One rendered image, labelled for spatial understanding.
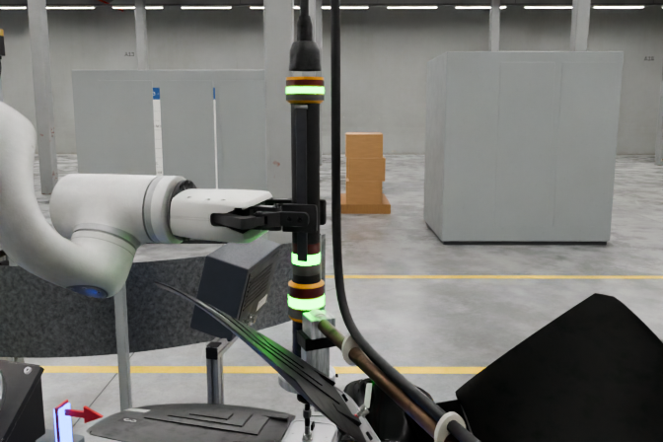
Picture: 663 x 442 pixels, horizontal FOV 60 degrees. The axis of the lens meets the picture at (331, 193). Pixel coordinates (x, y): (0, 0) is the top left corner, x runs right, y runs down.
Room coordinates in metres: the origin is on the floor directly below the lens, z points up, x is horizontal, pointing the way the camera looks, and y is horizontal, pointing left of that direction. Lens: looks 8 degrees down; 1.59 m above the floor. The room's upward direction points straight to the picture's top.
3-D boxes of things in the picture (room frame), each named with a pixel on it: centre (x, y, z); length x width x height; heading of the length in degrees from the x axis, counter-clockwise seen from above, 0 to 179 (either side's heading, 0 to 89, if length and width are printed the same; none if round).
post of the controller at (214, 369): (1.26, 0.27, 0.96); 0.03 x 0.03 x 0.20; 78
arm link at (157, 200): (0.70, 0.20, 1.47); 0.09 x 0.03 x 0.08; 168
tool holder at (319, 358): (0.65, 0.03, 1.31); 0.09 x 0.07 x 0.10; 23
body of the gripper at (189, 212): (0.68, 0.14, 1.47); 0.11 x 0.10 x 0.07; 78
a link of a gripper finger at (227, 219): (0.64, 0.11, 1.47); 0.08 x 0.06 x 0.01; 18
